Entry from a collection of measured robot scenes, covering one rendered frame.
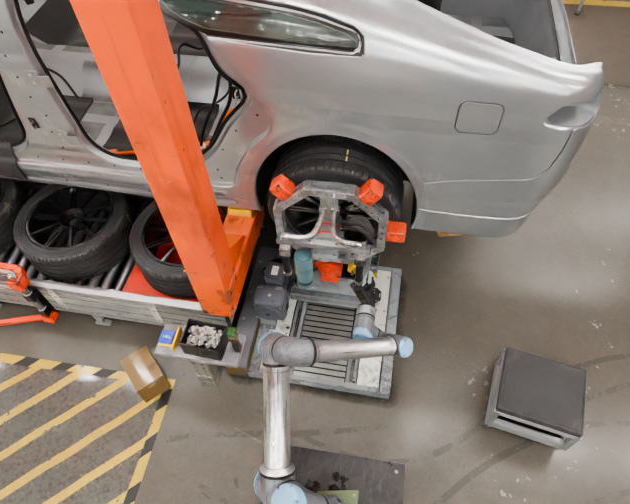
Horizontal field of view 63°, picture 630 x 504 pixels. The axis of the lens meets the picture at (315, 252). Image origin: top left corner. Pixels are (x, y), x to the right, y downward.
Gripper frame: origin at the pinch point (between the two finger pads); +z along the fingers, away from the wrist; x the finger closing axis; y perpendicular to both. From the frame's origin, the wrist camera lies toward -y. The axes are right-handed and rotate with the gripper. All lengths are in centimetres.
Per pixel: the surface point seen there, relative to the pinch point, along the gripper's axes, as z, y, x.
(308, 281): -4.7, -14.8, -27.9
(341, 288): 14.0, 18.6, -39.7
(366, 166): 22, -41, 31
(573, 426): -50, 94, 53
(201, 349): -51, -45, -59
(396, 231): 8.1, -10.6, 25.0
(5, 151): 23, -160, -118
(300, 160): 22, -62, 9
